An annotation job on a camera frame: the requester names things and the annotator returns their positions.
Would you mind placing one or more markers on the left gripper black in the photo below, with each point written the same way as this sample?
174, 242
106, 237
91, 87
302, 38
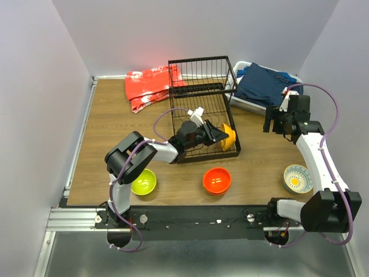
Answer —
214, 134

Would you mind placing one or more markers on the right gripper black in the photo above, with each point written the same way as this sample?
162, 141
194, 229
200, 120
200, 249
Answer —
273, 112

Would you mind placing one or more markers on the yellow orange bowl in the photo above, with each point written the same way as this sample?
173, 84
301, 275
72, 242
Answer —
228, 142

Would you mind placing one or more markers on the red orange bowl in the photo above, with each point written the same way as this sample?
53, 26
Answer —
217, 181

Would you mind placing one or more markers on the black wire dish rack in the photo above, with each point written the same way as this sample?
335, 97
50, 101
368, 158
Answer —
208, 86

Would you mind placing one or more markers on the green bowl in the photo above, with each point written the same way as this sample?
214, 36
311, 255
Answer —
145, 183

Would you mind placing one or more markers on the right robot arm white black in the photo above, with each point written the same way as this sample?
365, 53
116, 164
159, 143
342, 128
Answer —
333, 206

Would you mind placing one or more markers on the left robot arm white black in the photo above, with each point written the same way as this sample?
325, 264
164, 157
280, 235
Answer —
128, 159

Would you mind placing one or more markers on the white laundry basket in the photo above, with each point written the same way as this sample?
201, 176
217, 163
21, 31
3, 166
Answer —
245, 104

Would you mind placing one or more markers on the dark blue folded jeans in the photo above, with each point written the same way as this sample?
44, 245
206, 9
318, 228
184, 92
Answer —
262, 86

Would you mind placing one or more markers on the blue patterned ceramic bowl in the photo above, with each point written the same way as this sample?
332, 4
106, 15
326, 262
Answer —
297, 179

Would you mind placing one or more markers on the red white folded cloth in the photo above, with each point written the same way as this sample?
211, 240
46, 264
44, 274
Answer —
147, 87

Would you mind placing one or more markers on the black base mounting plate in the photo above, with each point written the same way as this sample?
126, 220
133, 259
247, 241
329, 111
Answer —
197, 222

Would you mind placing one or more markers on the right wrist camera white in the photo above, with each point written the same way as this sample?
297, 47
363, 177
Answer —
286, 94

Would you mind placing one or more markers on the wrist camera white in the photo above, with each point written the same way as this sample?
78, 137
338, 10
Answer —
286, 94
196, 116

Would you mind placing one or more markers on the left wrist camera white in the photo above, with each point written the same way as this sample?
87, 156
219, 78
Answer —
196, 116

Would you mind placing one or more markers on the aluminium table edge rail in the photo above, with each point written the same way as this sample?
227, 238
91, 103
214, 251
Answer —
49, 236

